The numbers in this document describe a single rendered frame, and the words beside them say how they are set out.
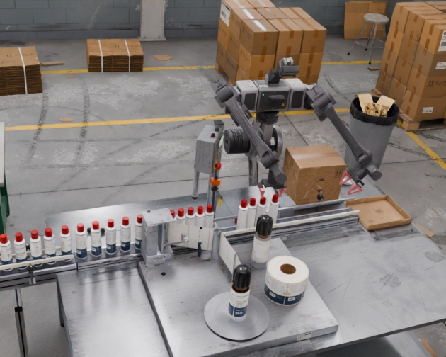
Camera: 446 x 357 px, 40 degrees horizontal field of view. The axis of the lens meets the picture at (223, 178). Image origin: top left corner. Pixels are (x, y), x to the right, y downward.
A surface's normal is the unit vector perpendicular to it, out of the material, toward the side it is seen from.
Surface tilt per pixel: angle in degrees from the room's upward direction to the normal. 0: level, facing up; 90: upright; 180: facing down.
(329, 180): 90
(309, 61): 89
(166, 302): 0
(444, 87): 90
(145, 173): 0
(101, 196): 0
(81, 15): 90
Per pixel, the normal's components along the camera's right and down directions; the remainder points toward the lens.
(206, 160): -0.25, 0.51
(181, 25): 0.27, 0.54
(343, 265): 0.08, -0.83
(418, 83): -0.94, 0.11
